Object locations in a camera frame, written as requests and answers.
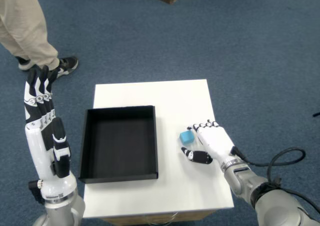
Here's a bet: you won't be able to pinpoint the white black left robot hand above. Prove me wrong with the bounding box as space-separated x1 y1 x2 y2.
23 65 78 203

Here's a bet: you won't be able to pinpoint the white square table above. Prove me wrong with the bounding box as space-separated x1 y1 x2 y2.
81 79 235 223

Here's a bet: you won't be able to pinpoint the blue cube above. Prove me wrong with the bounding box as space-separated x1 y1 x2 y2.
179 129 196 145

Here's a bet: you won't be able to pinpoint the black left wrist connector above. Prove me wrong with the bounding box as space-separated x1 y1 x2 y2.
27 179 45 206

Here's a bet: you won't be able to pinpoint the beige trousers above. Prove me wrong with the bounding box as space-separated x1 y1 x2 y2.
0 0 61 71

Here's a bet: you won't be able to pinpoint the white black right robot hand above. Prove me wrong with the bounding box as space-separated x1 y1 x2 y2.
181 120 248 172

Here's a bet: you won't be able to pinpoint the black white sneaker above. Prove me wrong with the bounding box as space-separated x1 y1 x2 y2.
48 56 80 79
15 56 35 71

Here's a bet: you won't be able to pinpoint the black open box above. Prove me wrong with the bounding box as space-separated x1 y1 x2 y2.
77 105 160 184

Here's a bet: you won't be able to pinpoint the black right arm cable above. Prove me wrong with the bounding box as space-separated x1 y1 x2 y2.
229 145 320 211

